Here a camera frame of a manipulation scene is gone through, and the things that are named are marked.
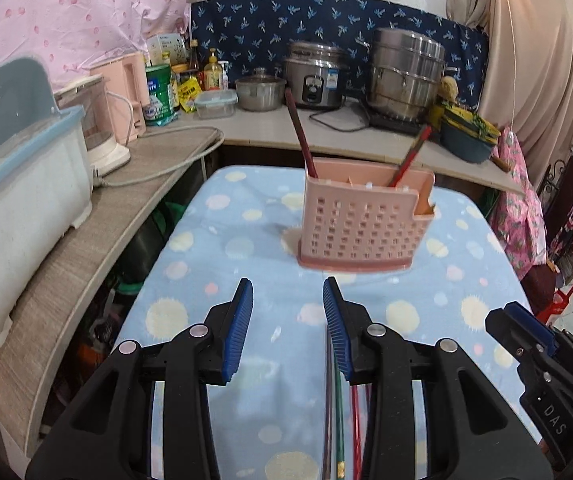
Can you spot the green tin can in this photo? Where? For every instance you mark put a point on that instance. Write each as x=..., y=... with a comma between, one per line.
x=160, y=97

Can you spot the blue dotted tablecloth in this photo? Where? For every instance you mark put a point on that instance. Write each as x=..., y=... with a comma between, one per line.
x=246, y=240

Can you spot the pink pineapple print cloth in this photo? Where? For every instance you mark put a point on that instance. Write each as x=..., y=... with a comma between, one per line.
x=521, y=210

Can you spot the glass jug appliance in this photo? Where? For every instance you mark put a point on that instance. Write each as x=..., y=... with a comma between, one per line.
x=99, y=130

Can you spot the green and yellow packets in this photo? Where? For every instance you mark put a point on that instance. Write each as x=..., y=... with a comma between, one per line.
x=471, y=122

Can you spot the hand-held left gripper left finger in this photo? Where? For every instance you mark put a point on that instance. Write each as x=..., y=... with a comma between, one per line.
x=239, y=330

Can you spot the yellow oil bottle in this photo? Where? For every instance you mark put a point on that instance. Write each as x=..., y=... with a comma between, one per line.
x=213, y=74

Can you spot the pink kettle appliance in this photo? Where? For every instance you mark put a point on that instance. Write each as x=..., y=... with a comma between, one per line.
x=124, y=90

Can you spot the pink floral sheet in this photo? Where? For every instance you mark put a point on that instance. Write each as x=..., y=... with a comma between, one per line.
x=66, y=15

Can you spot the brown chopstick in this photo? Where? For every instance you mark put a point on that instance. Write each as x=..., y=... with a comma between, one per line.
x=327, y=420

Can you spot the dark red chopstick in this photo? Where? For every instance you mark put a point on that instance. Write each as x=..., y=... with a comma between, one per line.
x=300, y=132

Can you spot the red plastic stool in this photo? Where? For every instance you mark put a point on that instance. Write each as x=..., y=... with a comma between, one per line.
x=561, y=305

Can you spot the dark blue bowl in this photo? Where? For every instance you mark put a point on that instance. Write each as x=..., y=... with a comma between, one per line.
x=466, y=145

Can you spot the white pump bottle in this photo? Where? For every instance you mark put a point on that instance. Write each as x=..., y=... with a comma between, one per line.
x=224, y=77

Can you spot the white dish drainer box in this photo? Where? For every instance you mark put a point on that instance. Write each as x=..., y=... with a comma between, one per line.
x=21, y=200

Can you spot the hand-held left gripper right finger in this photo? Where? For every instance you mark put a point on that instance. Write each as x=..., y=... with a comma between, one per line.
x=336, y=330

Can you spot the small steel lidded pot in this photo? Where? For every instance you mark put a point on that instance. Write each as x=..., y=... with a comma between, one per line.
x=260, y=92

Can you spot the steel steamer pot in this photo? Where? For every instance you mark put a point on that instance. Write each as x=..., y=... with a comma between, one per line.
x=409, y=75

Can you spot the white carton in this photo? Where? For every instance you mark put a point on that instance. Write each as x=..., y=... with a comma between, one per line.
x=166, y=49

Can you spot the navy floral cloth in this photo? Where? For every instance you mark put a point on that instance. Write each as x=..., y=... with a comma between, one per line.
x=266, y=20

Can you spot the dark sauce bottle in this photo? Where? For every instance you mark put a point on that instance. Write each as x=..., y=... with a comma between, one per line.
x=194, y=57

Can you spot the pink perforated utensil holder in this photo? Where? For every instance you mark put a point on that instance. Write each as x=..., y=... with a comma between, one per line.
x=366, y=220

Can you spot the yellow snack packet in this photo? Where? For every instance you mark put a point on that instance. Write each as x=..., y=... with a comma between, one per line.
x=189, y=95

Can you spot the glass food container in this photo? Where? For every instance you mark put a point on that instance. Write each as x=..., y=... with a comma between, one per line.
x=215, y=105

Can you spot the black induction cooker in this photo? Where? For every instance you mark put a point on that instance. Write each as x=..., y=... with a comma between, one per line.
x=396, y=122

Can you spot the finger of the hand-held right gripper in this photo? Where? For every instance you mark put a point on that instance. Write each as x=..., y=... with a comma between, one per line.
x=528, y=317

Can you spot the brown lumpy root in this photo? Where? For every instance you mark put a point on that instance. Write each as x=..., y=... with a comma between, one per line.
x=449, y=89

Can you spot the steel rice cooker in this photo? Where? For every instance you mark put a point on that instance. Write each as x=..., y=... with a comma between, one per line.
x=316, y=77

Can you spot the beige curtain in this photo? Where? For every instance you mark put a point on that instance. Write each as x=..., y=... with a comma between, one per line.
x=531, y=60

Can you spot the green chopstick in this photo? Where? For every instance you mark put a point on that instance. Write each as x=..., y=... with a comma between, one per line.
x=339, y=425

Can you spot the wooden counter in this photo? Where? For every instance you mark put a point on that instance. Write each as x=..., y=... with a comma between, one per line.
x=91, y=250

